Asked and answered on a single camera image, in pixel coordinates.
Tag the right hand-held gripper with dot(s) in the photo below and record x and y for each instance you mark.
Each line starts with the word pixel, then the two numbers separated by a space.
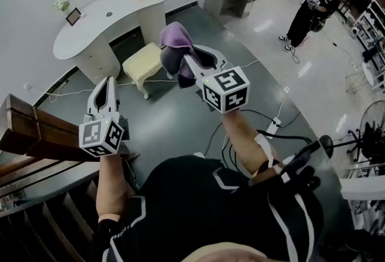
pixel 225 89

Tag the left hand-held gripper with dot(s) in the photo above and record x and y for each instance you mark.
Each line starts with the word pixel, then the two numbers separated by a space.
pixel 100 137

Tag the purple and grey cloth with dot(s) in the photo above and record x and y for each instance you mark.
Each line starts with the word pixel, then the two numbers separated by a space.
pixel 176 36

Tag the cream cushioned stool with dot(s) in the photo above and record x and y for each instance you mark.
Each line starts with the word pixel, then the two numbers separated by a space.
pixel 141 62

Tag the person's left forearm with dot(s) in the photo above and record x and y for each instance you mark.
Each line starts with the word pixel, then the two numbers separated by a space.
pixel 111 188

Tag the person's right forearm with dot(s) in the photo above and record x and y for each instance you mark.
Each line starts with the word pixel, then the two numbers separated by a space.
pixel 240 140

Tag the white curved desk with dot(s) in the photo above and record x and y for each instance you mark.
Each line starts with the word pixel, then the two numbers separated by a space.
pixel 120 9

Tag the brown wooden stair railing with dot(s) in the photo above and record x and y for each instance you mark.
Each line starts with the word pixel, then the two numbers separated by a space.
pixel 30 140

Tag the white power strip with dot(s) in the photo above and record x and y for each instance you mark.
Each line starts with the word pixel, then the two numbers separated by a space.
pixel 273 127

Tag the white flower bunch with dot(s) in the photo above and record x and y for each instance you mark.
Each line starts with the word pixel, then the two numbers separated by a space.
pixel 62 4

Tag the person's black shirt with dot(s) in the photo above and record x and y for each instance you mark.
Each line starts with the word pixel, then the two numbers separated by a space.
pixel 195 209

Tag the white shelf unit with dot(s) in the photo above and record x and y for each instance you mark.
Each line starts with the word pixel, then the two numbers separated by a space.
pixel 370 29

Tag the black standing fan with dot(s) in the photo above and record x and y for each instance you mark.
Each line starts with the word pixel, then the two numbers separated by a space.
pixel 374 131

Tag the person's chin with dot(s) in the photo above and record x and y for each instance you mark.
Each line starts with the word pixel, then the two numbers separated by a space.
pixel 222 253

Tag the small dark picture frame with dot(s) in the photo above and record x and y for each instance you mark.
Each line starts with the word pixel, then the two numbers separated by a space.
pixel 73 17

